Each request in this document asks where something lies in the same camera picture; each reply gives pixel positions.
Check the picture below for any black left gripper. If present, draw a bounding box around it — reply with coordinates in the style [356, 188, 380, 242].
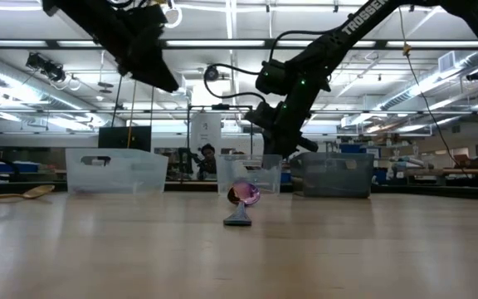
[110, 3, 180, 93]

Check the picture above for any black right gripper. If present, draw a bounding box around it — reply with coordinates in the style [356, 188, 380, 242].
[263, 78, 331, 167]

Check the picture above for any iridescent purple teal spoon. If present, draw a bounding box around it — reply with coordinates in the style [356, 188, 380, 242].
[222, 179, 261, 227]

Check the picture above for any grey plastic bin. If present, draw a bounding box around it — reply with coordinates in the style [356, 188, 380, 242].
[290, 151, 376, 199]

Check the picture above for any black ceiling spotlight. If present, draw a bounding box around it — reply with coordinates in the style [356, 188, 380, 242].
[203, 64, 220, 82]

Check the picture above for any small clear plastic bin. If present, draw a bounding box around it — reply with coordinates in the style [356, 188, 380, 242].
[217, 154, 284, 196]

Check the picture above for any white poster panel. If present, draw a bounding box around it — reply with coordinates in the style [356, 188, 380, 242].
[190, 112, 222, 158]

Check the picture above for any black monitor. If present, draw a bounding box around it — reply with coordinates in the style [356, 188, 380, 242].
[97, 125, 152, 151]

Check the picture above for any person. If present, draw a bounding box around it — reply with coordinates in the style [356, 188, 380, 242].
[197, 143, 218, 182]

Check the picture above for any large clear plastic bin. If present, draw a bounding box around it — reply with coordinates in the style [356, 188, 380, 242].
[65, 148, 169, 195]

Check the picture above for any white vent grille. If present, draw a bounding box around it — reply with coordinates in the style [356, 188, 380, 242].
[437, 51, 456, 74]

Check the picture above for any blue storage bin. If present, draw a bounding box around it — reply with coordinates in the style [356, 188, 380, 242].
[0, 161, 40, 174]

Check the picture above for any wooden workbench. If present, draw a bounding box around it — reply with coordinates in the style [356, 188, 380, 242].
[404, 168, 478, 176]

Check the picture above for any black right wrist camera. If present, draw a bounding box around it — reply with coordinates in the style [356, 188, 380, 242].
[245, 101, 274, 130]

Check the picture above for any white hanging ring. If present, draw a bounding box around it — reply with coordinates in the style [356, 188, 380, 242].
[167, 3, 183, 29]

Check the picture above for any black metal stand frame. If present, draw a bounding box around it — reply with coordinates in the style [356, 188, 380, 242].
[187, 103, 254, 184]

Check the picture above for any black overhead frame bar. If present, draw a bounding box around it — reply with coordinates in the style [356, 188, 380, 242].
[0, 38, 478, 51]

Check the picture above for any black ceiling camera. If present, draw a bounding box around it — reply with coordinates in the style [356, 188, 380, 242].
[25, 52, 66, 83]

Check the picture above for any black hanging cable yellow tag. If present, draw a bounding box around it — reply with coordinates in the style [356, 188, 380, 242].
[397, 6, 460, 167]

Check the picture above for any black aluminium table frame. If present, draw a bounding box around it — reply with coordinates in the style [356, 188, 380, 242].
[0, 179, 478, 203]

